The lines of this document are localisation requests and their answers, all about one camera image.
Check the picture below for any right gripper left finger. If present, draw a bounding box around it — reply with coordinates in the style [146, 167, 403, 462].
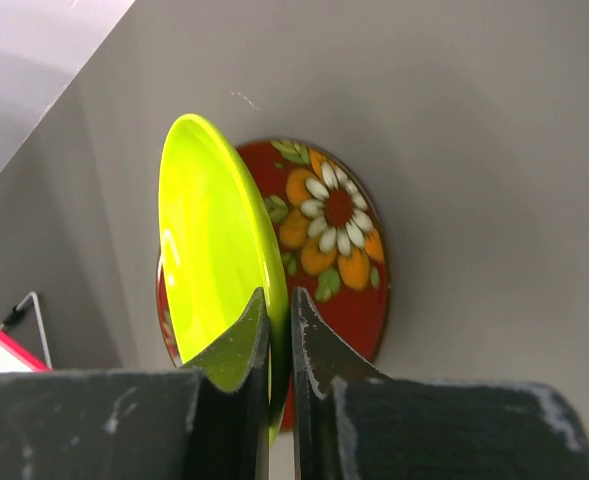
[0, 289, 270, 479]

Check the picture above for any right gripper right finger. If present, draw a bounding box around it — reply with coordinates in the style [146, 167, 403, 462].
[291, 287, 589, 479]

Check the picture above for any red floral plate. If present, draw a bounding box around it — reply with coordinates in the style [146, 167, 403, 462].
[158, 138, 389, 429]

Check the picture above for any lime green plate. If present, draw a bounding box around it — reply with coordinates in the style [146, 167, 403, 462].
[158, 113, 290, 440]

